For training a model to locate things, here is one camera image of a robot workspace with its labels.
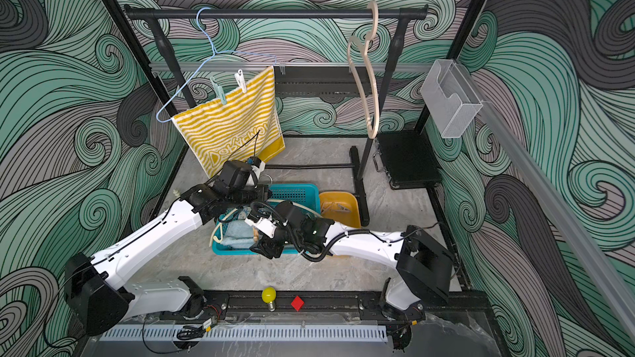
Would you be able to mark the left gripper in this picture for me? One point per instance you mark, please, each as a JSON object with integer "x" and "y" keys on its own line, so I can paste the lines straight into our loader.
{"x": 260, "y": 190}

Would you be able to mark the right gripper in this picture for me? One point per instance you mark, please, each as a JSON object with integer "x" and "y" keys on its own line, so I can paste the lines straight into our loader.
{"x": 268, "y": 248}

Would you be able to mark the light blue towel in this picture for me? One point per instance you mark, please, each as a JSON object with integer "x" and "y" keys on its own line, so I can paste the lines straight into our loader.
{"x": 236, "y": 235}

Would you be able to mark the cream plastic hanger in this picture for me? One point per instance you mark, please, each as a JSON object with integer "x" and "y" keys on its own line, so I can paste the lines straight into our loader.
{"x": 232, "y": 215}

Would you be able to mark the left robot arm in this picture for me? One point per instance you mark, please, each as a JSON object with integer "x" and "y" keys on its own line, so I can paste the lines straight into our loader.
{"x": 98, "y": 291}

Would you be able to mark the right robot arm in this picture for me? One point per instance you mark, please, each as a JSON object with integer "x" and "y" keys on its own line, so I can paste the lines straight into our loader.
{"x": 424, "y": 265}

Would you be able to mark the teal perforated plastic basket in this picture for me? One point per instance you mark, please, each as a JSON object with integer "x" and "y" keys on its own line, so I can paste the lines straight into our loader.
{"x": 303, "y": 195}

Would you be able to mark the yellow plastic tray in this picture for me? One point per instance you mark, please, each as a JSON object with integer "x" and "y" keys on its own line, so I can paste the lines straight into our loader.
{"x": 342, "y": 207}

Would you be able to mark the yellow striped towel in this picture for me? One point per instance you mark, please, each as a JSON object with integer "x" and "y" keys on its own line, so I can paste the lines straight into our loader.
{"x": 242, "y": 125}

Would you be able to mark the red diamond marker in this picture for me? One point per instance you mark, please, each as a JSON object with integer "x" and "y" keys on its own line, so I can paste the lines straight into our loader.
{"x": 297, "y": 303}

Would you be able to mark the yellow light bulb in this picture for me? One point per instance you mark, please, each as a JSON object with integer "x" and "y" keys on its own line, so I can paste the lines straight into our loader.
{"x": 268, "y": 297}

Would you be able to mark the black clothes rack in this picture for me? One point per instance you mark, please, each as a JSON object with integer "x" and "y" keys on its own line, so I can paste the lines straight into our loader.
{"x": 380, "y": 91}

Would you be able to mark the green clothespin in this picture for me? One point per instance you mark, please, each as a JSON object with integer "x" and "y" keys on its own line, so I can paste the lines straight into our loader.
{"x": 219, "y": 91}

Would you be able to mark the black case on floor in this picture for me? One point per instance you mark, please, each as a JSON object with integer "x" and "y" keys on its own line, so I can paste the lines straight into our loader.
{"x": 408, "y": 159}

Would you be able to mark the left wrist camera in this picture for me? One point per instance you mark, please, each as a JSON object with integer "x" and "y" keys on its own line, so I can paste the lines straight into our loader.
{"x": 257, "y": 166}

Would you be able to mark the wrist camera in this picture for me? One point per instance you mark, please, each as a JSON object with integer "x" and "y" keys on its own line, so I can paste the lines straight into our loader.
{"x": 264, "y": 225}
{"x": 257, "y": 166}

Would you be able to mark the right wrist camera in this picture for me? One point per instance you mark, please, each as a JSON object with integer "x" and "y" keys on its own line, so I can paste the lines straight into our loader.
{"x": 264, "y": 225}

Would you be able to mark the white slotted cable duct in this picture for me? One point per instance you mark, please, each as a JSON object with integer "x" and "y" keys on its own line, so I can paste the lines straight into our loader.
{"x": 253, "y": 332}

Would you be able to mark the blue wire hanger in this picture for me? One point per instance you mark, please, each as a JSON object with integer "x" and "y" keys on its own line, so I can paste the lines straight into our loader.
{"x": 215, "y": 53}

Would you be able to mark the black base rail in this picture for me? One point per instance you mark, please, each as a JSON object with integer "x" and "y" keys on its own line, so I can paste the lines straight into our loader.
{"x": 181, "y": 304}

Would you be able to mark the clear acrylic wall box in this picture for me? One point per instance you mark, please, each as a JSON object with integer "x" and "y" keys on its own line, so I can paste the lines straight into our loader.
{"x": 452, "y": 98}

